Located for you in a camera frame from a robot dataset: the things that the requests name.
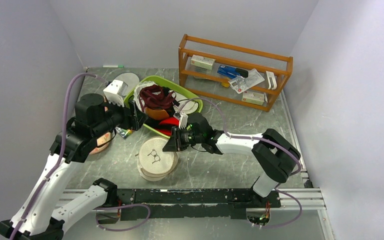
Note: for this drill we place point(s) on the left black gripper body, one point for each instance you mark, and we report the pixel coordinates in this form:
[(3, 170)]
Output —
[(126, 120)]

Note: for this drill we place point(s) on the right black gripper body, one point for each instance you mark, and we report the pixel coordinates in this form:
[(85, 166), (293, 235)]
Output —
[(185, 138)]

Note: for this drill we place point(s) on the white mesh laundry bag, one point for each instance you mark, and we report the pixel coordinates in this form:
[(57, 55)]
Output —
[(153, 163)]

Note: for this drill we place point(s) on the maroon bra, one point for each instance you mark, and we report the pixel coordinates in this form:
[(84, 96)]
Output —
[(157, 97)]

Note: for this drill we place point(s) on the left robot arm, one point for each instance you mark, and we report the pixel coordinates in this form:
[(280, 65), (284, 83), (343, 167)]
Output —
[(39, 218)]

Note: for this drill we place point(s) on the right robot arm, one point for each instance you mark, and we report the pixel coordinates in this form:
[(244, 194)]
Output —
[(278, 158)]

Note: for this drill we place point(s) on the red bra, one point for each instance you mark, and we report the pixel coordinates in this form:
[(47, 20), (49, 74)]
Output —
[(166, 125)]

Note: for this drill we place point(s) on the orange brown bra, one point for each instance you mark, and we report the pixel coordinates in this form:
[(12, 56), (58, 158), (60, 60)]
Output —
[(157, 114)]

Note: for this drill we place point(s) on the pack of coloured markers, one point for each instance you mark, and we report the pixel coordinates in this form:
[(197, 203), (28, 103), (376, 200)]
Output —
[(124, 133)]

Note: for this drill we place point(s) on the green plastic basin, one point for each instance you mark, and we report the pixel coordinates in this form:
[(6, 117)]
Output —
[(181, 93)]

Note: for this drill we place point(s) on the white lace garment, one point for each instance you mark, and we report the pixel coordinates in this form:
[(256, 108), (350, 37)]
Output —
[(136, 93)]

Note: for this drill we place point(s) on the floral peach insoles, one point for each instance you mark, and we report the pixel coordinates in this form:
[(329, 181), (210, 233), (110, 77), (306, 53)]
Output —
[(103, 142)]

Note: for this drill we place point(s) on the grey round pads stack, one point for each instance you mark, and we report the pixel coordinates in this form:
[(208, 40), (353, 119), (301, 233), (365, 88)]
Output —
[(130, 81)]

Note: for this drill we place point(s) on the green white marker pen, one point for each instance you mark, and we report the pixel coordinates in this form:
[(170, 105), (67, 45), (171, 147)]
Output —
[(113, 66)]

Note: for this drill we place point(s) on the clear plastic packet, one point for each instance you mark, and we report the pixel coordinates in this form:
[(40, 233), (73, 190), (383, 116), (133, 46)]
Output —
[(240, 84)]

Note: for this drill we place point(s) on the blue stapler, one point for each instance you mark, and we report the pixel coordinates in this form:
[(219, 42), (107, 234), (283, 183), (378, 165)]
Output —
[(232, 72)]

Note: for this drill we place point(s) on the white green box upper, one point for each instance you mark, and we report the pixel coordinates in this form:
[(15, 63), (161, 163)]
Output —
[(202, 62)]

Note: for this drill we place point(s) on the white green box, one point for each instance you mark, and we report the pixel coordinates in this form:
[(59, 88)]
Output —
[(252, 97), (202, 62)]

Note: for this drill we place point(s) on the white green box lower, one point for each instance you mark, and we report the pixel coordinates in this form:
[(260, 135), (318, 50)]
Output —
[(252, 97)]

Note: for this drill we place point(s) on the wooden orange shelf rack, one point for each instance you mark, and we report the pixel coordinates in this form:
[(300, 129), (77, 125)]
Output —
[(238, 67)]

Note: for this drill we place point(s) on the white clip holder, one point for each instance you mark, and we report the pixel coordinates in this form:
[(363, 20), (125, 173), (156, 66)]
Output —
[(271, 78)]

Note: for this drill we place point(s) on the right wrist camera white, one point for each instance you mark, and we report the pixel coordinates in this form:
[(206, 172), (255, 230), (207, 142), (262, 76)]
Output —
[(182, 118)]

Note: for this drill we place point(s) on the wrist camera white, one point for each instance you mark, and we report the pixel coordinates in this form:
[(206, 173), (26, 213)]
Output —
[(115, 91), (182, 118)]

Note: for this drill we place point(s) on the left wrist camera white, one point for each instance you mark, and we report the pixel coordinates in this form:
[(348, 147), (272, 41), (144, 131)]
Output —
[(115, 91)]

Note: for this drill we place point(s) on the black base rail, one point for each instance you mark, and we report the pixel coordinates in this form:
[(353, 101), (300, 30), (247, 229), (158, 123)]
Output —
[(189, 203)]

